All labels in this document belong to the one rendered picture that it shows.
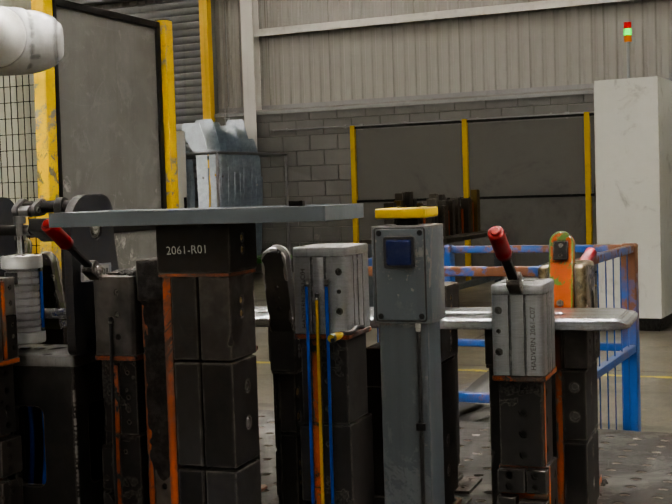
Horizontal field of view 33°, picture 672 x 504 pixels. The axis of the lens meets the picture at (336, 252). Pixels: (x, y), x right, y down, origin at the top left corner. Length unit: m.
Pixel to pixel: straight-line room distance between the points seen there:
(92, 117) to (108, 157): 0.20
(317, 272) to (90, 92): 3.49
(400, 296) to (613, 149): 8.17
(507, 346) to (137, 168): 3.87
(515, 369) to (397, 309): 0.21
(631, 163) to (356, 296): 7.93
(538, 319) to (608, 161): 8.03
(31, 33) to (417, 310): 0.95
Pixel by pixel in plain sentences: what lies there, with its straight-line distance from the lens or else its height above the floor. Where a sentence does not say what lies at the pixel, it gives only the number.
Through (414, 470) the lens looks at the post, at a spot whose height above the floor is 0.86.
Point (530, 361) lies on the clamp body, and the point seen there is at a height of 0.96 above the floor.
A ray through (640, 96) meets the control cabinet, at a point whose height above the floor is 1.85.
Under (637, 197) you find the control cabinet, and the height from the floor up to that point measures 1.06.
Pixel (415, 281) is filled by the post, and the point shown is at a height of 1.08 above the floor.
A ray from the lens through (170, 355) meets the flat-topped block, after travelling 1.44.
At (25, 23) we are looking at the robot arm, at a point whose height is 1.48.
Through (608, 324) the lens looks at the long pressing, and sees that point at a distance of 1.55.
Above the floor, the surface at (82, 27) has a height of 1.89.
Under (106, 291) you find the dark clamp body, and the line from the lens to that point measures 1.62.
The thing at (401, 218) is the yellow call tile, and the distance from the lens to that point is 1.31.
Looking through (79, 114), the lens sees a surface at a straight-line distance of 4.87.
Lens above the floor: 1.18
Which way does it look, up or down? 3 degrees down
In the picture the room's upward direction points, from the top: 2 degrees counter-clockwise
